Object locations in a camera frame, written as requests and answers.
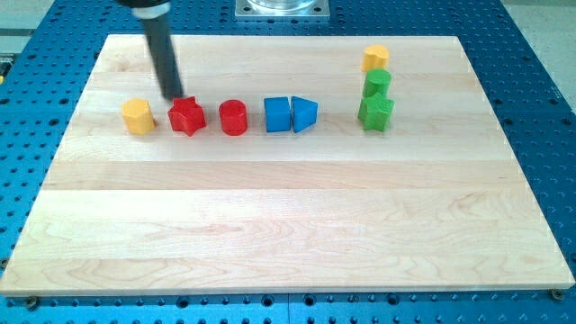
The light wooden board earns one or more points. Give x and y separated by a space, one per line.
437 202

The red cylinder block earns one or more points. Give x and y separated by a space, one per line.
233 117

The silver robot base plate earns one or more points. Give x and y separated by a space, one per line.
282 8

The blue triangle block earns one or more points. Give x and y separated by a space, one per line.
304 113

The black robot arm end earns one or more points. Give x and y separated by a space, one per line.
141 3

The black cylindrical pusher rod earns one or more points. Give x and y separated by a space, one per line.
155 21

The red star block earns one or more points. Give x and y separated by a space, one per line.
186 116

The yellow heart block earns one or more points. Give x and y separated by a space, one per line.
375 56

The yellow hexagon block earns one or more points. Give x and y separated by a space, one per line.
137 116

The blue cube block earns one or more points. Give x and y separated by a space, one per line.
277 114

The green star block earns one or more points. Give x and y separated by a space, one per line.
375 112

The green cylinder block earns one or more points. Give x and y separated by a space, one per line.
377 81

